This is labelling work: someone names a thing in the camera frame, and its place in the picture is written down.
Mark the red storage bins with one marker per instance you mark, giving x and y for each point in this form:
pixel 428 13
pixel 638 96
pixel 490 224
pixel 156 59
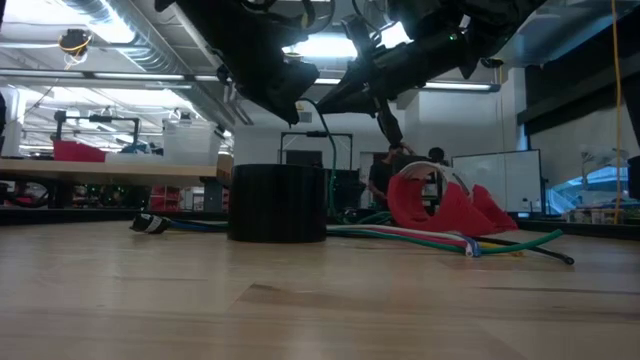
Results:
pixel 165 197

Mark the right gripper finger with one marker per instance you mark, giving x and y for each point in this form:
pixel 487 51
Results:
pixel 350 95

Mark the red plastic tote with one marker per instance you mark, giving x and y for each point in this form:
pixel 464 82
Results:
pixel 80 151

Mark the long tube light fixture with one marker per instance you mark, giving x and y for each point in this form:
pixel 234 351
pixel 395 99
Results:
pixel 450 85

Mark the dark duct tape roll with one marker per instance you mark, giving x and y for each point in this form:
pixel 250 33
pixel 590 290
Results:
pixel 277 205

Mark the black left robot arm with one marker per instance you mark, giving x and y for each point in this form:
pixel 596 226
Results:
pixel 210 20

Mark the red tape dispenser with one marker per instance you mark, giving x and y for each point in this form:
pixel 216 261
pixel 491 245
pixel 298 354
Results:
pixel 450 215

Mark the person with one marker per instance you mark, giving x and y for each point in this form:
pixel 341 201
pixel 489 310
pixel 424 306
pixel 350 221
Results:
pixel 381 177
pixel 437 155

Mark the black stand frame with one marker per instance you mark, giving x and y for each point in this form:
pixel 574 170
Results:
pixel 316 134

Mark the whiteboard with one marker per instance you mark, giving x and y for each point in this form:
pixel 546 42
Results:
pixel 500 180

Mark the black gantry frame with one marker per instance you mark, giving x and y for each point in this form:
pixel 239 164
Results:
pixel 100 118

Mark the white translucent storage container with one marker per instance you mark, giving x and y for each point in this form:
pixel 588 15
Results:
pixel 190 145

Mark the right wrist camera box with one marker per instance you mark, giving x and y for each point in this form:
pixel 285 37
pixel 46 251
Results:
pixel 359 35

